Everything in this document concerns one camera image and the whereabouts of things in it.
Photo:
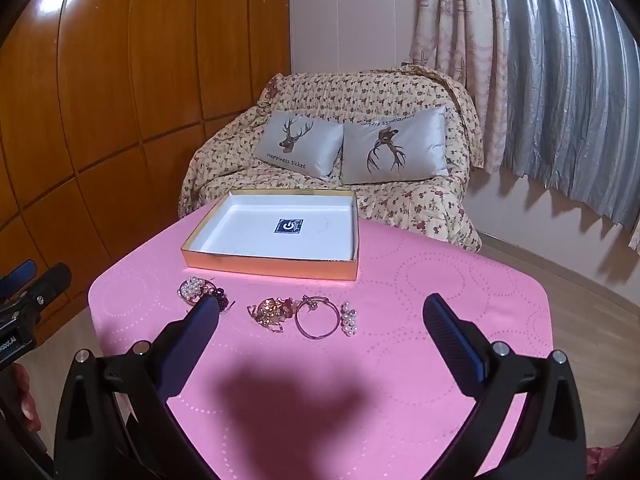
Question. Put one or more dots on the pearl cluster earrings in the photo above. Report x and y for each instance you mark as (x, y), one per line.
(348, 320)

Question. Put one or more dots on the brown wooden wardrobe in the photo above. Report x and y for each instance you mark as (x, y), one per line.
(103, 104)

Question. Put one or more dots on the gold amber brooch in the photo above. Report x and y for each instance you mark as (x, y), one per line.
(272, 313)

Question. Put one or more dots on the pink patterned curtain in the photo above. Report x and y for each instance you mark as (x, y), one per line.
(468, 41)

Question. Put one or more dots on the orange shallow cardboard box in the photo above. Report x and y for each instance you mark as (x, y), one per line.
(310, 234)

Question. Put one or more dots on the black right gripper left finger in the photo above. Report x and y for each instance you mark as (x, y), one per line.
(167, 362)

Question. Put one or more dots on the finger of the blue-black left gripper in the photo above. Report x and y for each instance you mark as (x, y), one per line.
(11, 283)

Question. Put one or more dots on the silver deer cushion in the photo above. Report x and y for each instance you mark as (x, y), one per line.
(302, 144)
(401, 150)

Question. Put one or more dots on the silver blue curtain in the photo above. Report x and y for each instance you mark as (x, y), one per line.
(573, 112)

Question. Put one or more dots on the left silver deer cushion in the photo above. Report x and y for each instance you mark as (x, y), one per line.
(302, 144)

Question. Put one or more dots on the floral covered sofa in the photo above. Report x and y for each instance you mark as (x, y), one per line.
(432, 207)

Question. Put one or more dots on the person's left hand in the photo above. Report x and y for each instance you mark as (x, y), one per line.
(19, 378)

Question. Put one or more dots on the right silver deer cushion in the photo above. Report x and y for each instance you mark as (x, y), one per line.
(401, 150)

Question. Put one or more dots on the pink dotted tablecloth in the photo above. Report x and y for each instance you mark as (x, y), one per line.
(312, 403)

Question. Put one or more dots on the pearl cluster brooch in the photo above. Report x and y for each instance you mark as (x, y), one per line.
(192, 289)

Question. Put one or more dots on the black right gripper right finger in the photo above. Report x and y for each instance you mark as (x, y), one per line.
(472, 360)

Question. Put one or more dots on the dark purple bead jewelry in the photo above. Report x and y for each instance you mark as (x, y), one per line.
(209, 288)

